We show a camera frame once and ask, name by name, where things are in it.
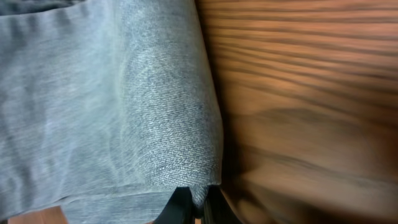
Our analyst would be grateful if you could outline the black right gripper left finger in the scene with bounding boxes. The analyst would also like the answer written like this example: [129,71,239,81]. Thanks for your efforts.
[154,187,195,224]

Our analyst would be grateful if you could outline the light blue denim jeans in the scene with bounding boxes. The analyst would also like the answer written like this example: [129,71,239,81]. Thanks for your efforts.
[1,0,223,223]

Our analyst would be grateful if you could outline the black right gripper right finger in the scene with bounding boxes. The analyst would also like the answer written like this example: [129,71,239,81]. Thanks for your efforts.
[203,185,242,224]

